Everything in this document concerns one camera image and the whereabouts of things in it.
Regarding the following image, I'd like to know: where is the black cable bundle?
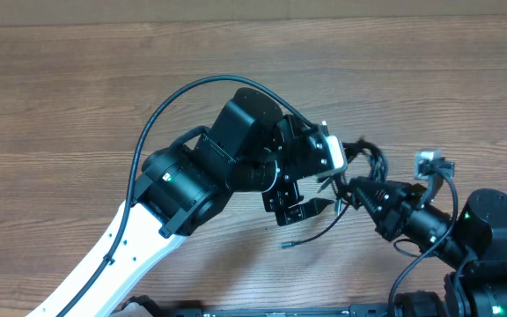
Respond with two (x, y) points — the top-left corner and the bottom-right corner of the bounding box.
(280, 138), (390, 250)

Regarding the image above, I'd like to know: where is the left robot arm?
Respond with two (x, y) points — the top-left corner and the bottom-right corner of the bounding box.
(34, 87), (347, 316)

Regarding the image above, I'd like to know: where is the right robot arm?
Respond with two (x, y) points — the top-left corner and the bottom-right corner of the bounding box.
(349, 177), (507, 316)

